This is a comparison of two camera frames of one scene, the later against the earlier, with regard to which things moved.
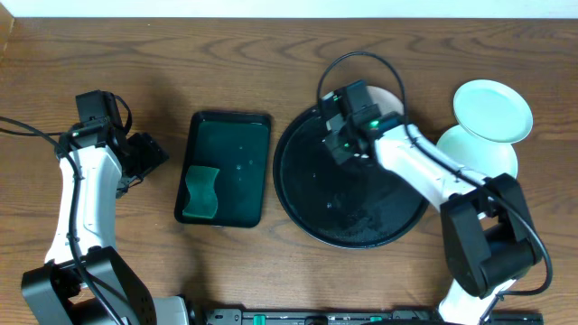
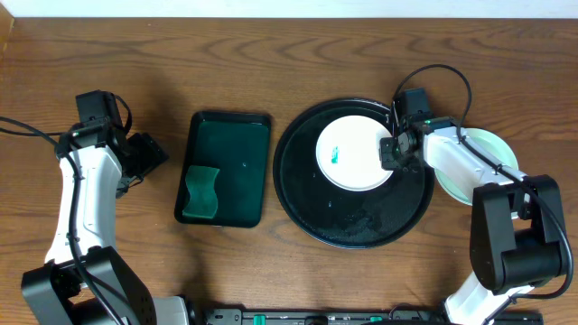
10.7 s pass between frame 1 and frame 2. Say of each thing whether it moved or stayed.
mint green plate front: moved
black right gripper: moved
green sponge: stayed
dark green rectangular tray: stayed
